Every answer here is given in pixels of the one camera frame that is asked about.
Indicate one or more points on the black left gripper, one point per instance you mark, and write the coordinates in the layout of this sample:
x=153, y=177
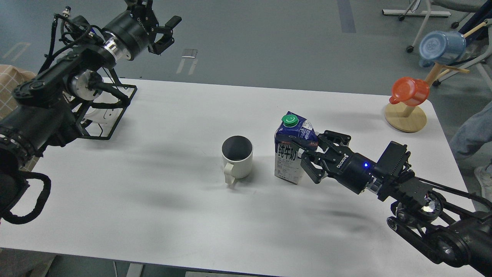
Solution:
x=137, y=32

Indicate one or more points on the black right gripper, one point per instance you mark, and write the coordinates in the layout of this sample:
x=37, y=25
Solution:
x=353, y=170

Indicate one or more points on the blue white milk carton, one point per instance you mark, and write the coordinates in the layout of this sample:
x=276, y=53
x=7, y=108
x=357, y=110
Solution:
x=293, y=127

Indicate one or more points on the white ribbed mug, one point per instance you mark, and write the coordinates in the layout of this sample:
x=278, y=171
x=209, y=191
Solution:
x=237, y=152

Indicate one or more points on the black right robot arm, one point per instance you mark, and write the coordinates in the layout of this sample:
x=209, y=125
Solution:
x=443, y=232

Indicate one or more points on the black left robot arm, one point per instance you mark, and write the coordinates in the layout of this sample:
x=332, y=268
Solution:
x=44, y=116

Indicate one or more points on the white cup on rack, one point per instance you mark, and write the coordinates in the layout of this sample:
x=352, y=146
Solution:
x=102, y=116

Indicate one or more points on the orange plastic cup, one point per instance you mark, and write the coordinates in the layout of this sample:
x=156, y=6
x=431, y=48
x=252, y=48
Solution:
x=410, y=91

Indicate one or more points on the blue plastic cup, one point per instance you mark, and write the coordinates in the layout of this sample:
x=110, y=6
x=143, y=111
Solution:
x=441, y=47

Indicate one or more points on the beige checkered cloth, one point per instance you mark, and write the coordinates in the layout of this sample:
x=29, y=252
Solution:
x=10, y=78

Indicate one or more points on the person leg in jeans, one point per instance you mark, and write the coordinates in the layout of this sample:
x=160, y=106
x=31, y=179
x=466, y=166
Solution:
x=473, y=134

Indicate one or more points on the white sneaker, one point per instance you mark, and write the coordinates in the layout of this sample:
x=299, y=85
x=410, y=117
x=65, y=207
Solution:
x=484, y=176

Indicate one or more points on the black wire cup rack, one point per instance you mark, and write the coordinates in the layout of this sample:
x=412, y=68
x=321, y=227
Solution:
x=98, y=105

